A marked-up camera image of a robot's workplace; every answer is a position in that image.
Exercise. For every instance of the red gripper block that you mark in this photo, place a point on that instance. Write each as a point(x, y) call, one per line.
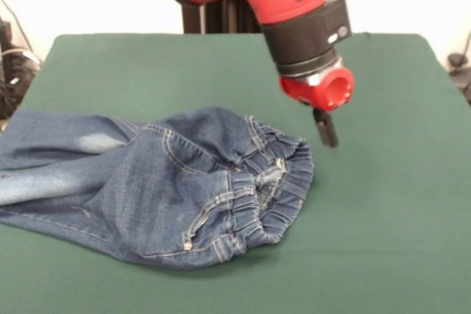
point(312, 91)

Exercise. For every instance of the blue denim jeans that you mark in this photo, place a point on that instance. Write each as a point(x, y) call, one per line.
point(147, 189)

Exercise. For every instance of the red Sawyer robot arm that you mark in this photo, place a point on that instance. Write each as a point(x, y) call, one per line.
point(294, 34)

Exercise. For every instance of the dark green table cloth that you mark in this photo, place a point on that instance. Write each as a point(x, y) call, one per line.
point(368, 218)

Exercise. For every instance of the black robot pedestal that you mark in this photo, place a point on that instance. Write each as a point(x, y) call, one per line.
point(221, 16)

